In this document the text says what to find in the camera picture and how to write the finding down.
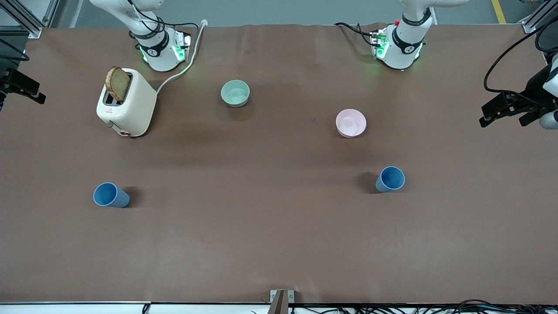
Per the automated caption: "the black arm base cable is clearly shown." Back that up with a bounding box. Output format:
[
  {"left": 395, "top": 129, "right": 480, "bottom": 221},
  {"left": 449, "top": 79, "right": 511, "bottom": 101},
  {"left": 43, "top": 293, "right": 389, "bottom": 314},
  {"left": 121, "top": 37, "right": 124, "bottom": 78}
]
[
  {"left": 126, "top": 0, "right": 199, "bottom": 44},
  {"left": 334, "top": 22, "right": 376, "bottom": 47}
]

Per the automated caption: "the brown bread slice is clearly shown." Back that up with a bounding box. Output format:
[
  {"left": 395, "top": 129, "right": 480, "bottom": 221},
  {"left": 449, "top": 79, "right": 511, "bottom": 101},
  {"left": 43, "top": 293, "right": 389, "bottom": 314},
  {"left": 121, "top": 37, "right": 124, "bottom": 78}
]
[{"left": 105, "top": 66, "right": 131, "bottom": 103}]

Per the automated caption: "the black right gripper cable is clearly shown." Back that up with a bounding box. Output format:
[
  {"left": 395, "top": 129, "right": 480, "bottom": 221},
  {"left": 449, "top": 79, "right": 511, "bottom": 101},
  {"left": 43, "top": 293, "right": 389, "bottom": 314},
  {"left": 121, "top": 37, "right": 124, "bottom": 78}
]
[{"left": 0, "top": 39, "right": 30, "bottom": 61}]

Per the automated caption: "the grey metal table bracket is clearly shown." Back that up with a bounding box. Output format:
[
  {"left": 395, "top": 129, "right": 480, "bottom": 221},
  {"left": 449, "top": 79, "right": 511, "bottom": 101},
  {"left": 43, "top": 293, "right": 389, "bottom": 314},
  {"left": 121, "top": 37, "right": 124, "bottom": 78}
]
[{"left": 269, "top": 290, "right": 295, "bottom": 314}]

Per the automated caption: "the blue plastic cup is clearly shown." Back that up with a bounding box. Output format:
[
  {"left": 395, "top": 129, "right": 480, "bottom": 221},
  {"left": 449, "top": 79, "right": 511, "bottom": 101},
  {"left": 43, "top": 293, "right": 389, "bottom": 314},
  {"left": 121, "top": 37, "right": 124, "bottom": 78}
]
[
  {"left": 375, "top": 166, "right": 406, "bottom": 193},
  {"left": 93, "top": 182, "right": 130, "bottom": 208}
]

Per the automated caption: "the cream white toaster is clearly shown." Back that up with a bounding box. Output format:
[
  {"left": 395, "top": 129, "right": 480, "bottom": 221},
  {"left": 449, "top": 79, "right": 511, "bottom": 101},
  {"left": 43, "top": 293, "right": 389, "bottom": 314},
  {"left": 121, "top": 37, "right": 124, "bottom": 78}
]
[{"left": 96, "top": 68, "right": 157, "bottom": 138}]

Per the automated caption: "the black right arm base cable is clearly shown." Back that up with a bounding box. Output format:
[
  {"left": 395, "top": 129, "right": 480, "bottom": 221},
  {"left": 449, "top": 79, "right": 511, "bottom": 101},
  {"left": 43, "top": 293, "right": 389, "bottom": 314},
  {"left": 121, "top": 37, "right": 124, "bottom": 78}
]
[{"left": 126, "top": 0, "right": 199, "bottom": 44}]

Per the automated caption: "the black left arm base cable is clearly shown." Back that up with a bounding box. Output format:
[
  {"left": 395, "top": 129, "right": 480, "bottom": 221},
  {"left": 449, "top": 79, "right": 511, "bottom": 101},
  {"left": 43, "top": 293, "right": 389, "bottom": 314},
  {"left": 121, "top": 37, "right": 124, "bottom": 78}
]
[{"left": 334, "top": 22, "right": 376, "bottom": 47}]

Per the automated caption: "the black cable bundle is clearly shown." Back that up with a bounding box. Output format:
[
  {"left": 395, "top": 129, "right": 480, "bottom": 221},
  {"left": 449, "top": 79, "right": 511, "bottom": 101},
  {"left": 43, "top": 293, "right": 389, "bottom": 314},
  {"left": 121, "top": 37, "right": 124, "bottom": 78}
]
[{"left": 288, "top": 299, "right": 558, "bottom": 314}]

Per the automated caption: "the aluminium frame profile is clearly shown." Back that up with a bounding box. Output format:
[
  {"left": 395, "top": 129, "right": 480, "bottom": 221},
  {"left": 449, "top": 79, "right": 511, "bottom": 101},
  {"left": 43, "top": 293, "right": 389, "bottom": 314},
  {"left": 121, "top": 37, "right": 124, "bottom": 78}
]
[
  {"left": 521, "top": 0, "right": 558, "bottom": 34},
  {"left": 0, "top": 0, "right": 60, "bottom": 39}
]

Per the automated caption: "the pale pink bowl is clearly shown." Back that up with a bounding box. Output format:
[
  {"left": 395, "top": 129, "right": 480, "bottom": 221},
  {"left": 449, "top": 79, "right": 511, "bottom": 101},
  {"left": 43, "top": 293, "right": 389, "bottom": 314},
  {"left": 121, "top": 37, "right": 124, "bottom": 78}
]
[{"left": 335, "top": 109, "right": 367, "bottom": 138}]

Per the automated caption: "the mint green bowl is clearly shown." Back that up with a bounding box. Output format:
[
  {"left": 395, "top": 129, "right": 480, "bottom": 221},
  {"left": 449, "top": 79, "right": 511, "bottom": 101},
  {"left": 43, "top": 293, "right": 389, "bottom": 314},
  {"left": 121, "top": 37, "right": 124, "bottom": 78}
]
[{"left": 220, "top": 80, "right": 251, "bottom": 108}]

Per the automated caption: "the white toaster power cable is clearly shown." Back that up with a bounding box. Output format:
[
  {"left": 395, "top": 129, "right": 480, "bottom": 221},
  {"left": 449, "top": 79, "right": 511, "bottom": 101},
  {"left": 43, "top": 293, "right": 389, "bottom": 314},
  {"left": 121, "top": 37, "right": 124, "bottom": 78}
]
[{"left": 156, "top": 19, "right": 208, "bottom": 95}]

